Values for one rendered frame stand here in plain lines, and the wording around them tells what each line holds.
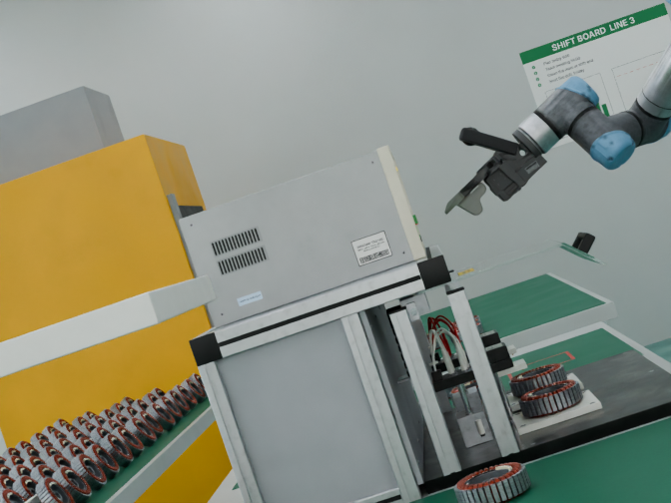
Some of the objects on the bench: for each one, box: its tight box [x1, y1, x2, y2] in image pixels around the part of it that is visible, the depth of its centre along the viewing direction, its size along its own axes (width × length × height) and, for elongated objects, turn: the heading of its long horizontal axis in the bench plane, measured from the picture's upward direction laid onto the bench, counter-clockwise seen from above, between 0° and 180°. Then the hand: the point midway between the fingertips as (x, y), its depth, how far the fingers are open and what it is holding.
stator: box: [509, 363, 567, 398], centre depth 248 cm, size 11×11×4 cm
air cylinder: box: [452, 386, 486, 416], centre depth 249 cm, size 5×8×6 cm
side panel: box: [198, 312, 422, 503], centre depth 206 cm, size 28×3×32 cm, turn 175°
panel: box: [359, 303, 423, 485], centre depth 238 cm, size 1×66×30 cm, turn 85°
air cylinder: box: [456, 405, 493, 448], centre depth 225 cm, size 5×8×6 cm
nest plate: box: [512, 390, 602, 435], centre depth 224 cm, size 15×15×1 cm
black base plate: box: [423, 349, 671, 494], centre depth 236 cm, size 47×64×2 cm
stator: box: [518, 379, 583, 418], centre depth 224 cm, size 11×11×4 cm
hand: (447, 206), depth 244 cm, fingers closed
